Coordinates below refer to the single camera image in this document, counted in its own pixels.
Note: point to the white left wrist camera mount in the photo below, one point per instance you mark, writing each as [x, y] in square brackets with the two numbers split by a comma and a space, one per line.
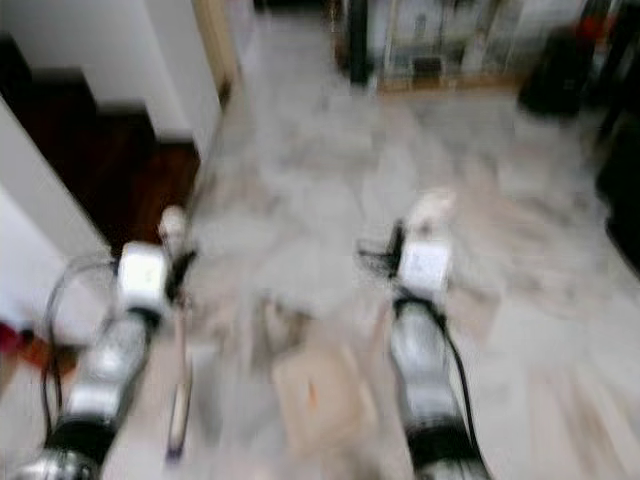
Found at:
[143, 275]

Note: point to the red shoe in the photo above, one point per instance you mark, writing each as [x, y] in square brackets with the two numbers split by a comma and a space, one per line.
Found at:
[11, 338]

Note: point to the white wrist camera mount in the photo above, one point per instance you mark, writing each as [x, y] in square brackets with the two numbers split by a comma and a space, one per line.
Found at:
[143, 275]
[425, 268]

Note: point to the brown shoe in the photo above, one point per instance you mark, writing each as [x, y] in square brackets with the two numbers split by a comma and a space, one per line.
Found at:
[50, 355]

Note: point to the black bag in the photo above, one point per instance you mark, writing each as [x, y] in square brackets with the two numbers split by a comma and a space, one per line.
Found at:
[555, 80]

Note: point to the glass display cabinet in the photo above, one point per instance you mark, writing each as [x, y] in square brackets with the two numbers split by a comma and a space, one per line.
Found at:
[460, 45]

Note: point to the wooden door frame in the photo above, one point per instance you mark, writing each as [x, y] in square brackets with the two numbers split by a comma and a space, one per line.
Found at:
[218, 45]

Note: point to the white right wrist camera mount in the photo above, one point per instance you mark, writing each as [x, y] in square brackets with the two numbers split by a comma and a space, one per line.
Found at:
[425, 268]

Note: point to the black upright pole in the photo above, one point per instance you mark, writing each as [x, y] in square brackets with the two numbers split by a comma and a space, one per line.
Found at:
[357, 42]

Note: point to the dark wooden staircase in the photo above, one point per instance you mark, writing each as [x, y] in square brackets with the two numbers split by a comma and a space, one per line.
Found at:
[130, 150]

